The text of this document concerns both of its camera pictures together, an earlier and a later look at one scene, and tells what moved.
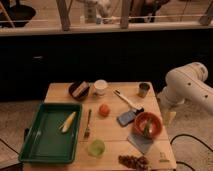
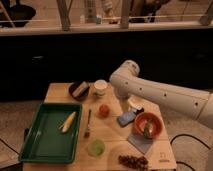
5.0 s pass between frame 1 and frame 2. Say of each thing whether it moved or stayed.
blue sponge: stayed
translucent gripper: moved
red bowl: stayed
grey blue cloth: stayed
